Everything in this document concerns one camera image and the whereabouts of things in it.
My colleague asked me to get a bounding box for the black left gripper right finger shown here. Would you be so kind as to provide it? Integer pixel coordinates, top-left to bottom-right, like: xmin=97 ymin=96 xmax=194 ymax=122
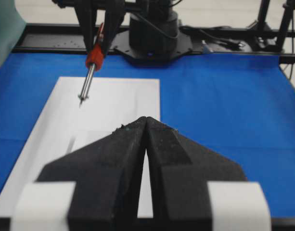
xmin=144 ymin=116 xmax=272 ymax=231

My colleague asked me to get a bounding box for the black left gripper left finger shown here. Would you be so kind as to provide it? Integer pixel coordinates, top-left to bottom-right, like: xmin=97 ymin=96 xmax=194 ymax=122
xmin=10 ymin=116 xmax=148 ymax=231

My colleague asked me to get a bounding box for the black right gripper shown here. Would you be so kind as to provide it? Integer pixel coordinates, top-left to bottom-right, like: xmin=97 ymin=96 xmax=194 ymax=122
xmin=52 ymin=0 xmax=135 ymax=57

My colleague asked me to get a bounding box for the orange handled soldering iron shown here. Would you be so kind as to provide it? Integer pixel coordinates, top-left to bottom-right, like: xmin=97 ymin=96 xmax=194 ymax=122
xmin=78 ymin=23 xmax=104 ymax=106

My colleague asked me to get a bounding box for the blue table cloth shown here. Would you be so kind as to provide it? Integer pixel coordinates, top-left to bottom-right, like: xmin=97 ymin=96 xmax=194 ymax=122
xmin=0 ymin=53 xmax=295 ymax=217

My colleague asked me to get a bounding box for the white foam board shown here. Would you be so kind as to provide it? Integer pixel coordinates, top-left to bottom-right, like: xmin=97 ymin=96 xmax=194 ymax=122
xmin=0 ymin=77 xmax=160 ymax=217

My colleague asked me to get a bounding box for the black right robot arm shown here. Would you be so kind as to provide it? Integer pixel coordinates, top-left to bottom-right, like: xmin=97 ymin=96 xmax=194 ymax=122
xmin=54 ymin=0 xmax=192 ymax=69

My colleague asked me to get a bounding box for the green backdrop curtain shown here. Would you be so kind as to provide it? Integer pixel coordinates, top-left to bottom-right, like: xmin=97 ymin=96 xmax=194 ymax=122
xmin=0 ymin=0 xmax=26 ymax=67

